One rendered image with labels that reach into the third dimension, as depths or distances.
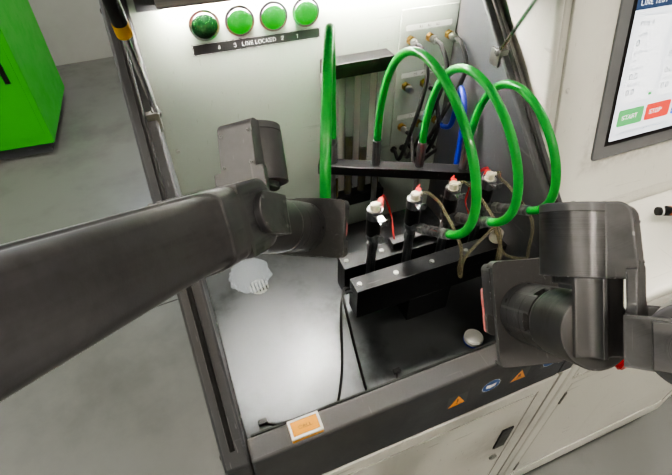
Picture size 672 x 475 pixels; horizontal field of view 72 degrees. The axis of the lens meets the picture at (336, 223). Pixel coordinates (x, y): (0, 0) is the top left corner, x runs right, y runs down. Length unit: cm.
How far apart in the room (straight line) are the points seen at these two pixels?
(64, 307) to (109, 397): 183
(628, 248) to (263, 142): 31
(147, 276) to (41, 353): 7
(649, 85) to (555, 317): 80
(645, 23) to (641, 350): 79
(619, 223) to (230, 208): 28
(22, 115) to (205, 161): 243
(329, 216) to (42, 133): 296
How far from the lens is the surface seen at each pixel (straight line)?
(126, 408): 200
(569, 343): 40
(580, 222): 39
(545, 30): 95
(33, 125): 337
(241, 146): 44
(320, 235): 51
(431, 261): 94
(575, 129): 103
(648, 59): 111
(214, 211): 32
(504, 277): 48
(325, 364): 97
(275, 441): 77
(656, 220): 123
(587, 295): 39
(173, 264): 28
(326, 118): 56
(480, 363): 86
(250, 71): 92
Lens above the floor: 166
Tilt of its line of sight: 42 degrees down
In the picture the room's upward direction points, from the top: straight up
